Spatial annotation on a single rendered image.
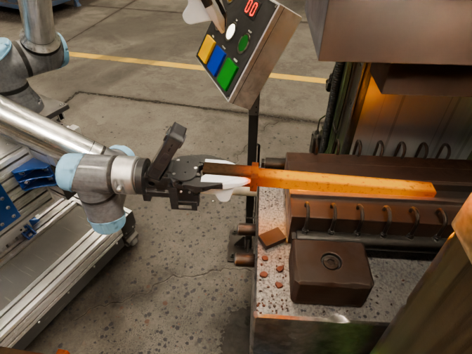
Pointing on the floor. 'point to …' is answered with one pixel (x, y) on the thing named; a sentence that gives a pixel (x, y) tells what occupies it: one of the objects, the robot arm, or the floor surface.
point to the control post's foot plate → (237, 245)
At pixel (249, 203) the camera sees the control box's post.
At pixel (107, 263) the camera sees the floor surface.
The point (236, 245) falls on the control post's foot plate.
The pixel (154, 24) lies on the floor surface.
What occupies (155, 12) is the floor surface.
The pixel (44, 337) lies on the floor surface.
